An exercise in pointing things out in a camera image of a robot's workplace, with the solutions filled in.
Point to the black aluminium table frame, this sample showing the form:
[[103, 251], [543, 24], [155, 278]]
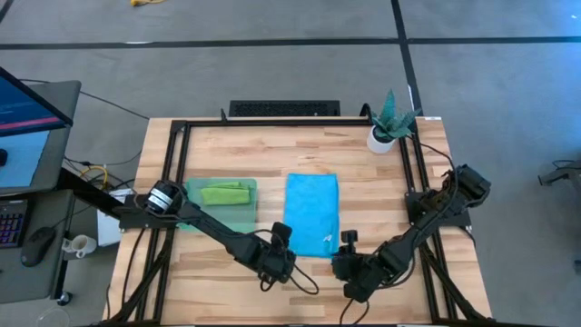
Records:
[[272, 122]]

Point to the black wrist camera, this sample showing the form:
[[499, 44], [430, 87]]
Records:
[[349, 238], [282, 231]]

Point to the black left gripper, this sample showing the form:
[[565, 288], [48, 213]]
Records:
[[272, 263]]

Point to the black floor vent grille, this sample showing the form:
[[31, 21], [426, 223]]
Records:
[[283, 109]]

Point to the blue microfiber towel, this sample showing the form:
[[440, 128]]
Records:
[[311, 213]]

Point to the desk computer monitor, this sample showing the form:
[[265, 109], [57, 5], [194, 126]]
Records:
[[27, 109]]

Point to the black keyboard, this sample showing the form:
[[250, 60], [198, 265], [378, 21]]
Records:
[[11, 224]]

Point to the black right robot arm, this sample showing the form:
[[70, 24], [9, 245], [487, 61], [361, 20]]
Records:
[[426, 227]]

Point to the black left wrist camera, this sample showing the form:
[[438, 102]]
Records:
[[282, 231]]

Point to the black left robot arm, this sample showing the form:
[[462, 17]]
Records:
[[213, 231]]

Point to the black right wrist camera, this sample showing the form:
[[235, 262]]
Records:
[[349, 238]]

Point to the grey desk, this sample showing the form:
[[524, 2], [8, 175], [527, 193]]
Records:
[[59, 150]]

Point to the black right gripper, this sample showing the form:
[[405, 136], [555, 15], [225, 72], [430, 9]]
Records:
[[361, 274]]

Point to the green microfiber towel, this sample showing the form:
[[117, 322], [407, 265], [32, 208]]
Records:
[[225, 194]]

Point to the white mug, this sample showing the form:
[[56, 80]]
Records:
[[84, 245]]

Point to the black computer mouse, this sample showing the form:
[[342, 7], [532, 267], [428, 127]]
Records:
[[37, 247]]

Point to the green plant in white pot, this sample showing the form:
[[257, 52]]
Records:
[[381, 141]]

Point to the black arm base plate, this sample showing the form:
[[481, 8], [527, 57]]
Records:
[[458, 218], [134, 220]]

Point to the teal translucent plastic basket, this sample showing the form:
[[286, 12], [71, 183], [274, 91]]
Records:
[[236, 220]]

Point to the white paper sheet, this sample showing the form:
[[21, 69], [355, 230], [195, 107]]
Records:
[[106, 231]]

